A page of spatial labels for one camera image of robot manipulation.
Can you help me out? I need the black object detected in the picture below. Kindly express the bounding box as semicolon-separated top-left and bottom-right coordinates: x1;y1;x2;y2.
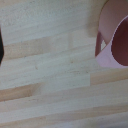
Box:
0;27;5;67

